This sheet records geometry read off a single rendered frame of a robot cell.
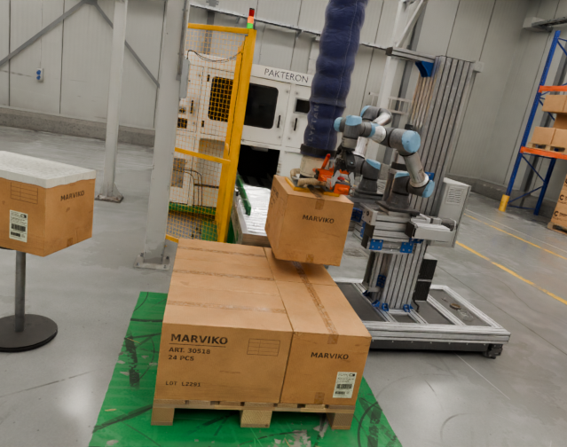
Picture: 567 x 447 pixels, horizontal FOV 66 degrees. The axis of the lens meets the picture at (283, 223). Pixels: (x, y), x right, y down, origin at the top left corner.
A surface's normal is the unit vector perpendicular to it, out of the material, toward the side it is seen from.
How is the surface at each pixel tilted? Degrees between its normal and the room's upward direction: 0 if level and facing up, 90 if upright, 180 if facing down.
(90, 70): 90
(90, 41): 90
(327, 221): 90
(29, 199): 90
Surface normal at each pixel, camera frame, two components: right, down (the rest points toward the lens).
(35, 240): -0.18, 0.22
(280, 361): 0.16, 0.28
